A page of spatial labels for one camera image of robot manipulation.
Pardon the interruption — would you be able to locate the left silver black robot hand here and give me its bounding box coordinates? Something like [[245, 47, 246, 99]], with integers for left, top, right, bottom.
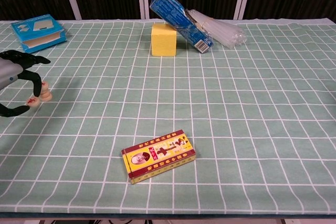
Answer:
[[0, 50, 51, 118]]

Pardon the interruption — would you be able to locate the light blue scale box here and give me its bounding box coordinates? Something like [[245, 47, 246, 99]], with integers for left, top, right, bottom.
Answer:
[[10, 13, 68, 56]]

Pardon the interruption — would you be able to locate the yellow sponge block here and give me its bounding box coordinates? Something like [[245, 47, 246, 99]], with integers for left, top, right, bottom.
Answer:
[[151, 23, 177, 57]]

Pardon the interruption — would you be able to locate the yellow red card box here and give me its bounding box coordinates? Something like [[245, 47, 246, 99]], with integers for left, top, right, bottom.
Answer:
[[121, 129, 197, 185]]

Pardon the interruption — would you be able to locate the dark blue carton box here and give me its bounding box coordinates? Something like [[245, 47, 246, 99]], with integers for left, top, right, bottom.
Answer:
[[149, 0, 215, 54]]

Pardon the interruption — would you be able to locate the clear plastic straw bundle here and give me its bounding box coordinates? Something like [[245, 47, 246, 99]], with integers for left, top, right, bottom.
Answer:
[[185, 8, 248, 50]]

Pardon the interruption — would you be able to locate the green checked tablecloth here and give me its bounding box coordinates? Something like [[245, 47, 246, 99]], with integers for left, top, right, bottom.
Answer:
[[0, 18, 336, 216]]

